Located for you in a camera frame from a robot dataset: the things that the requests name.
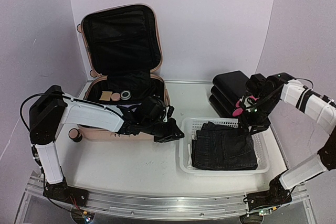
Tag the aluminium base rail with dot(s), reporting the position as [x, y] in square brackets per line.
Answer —
[164, 207]

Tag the dark garment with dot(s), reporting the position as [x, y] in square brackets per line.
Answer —
[220, 147]

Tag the tan square compact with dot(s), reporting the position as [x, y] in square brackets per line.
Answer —
[106, 96]

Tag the purple garment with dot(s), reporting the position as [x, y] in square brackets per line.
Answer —
[128, 106]

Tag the pink round compact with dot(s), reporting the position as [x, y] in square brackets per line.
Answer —
[116, 97]

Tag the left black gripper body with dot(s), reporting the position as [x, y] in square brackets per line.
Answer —
[150, 126]

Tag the white printed t-shirt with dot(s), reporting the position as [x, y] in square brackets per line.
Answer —
[189, 151]

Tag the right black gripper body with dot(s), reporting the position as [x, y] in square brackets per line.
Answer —
[259, 120]

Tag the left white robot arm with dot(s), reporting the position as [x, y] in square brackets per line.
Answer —
[54, 112]

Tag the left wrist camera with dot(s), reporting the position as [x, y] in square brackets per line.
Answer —
[168, 113]

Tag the white perforated plastic basket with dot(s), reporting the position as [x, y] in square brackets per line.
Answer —
[191, 125]

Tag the pink hard-shell suitcase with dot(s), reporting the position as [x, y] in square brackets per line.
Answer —
[123, 48]

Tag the black pink drawer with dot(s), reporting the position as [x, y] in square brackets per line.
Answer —
[220, 110]

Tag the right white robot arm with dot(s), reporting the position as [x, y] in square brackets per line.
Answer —
[303, 123]

